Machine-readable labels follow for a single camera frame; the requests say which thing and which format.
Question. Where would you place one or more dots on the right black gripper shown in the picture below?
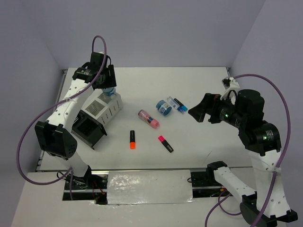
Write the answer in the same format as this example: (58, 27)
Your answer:
(209, 101)

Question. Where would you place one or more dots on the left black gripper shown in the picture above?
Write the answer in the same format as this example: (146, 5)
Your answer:
(111, 81)

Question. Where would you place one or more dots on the pink capped marker bottle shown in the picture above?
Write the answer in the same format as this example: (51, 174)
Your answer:
(144, 116)

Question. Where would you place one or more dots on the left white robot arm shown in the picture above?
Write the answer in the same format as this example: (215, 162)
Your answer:
(54, 135)

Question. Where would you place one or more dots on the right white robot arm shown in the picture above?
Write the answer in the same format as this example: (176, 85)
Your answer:
(265, 205)

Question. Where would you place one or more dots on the blue capped pen pack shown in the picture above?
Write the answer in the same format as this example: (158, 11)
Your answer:
(177, 105)

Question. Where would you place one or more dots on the white mesh organizer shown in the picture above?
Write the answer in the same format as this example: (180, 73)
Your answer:
(101, 107)

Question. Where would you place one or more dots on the pink highlighter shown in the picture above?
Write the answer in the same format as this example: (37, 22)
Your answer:
(165, 144)

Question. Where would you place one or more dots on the black mesh organizer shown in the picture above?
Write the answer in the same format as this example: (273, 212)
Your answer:
(87, 129)

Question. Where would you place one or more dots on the orange highlighter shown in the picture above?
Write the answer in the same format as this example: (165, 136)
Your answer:
(132, 140)

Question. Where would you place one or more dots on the silver foil cover plate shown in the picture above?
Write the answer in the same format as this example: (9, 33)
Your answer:
(149, 187)

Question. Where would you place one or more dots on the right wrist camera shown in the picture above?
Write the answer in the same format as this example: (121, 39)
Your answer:
(231, 88)

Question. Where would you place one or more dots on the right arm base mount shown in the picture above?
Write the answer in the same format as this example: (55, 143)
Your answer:
(203, 182)

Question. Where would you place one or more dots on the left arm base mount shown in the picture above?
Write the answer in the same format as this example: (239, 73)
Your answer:
(95, 190)

